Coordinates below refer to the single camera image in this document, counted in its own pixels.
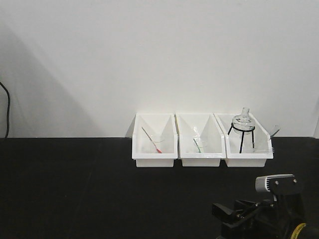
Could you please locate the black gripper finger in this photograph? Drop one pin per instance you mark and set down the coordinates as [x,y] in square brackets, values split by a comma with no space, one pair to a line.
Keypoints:
[245,206]
[224,213]

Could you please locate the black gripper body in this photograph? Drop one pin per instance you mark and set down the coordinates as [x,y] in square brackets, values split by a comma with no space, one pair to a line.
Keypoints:
[283,217]

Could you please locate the right white storage bin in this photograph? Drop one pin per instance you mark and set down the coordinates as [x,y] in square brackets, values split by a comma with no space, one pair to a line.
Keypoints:
[249,157]

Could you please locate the white storage bin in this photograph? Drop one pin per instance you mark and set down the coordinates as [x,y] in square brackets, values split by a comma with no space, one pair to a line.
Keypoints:
[249,157]
[201,141]
[154,140]

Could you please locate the middle white storage bin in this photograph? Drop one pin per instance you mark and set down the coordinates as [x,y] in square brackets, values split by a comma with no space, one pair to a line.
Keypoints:
[201,141]

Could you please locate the green tipped pipette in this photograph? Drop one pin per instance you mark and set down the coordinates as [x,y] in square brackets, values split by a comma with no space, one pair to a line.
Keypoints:
[197,139]

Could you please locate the clear glass flask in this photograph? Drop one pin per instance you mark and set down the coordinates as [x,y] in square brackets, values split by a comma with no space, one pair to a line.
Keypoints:
[243,121]

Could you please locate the red tipped pipette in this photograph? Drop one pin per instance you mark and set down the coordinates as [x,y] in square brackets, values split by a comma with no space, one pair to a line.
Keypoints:
[157,150]

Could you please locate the left white storage bin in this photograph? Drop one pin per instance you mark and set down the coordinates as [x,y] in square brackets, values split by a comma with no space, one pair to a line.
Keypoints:
[154,140]

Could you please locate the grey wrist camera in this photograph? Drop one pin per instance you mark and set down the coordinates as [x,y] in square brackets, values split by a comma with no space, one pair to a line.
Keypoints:
[279,184]

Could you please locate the black wire tripod stand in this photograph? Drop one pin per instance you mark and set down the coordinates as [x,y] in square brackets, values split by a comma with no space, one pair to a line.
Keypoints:
[243,131]

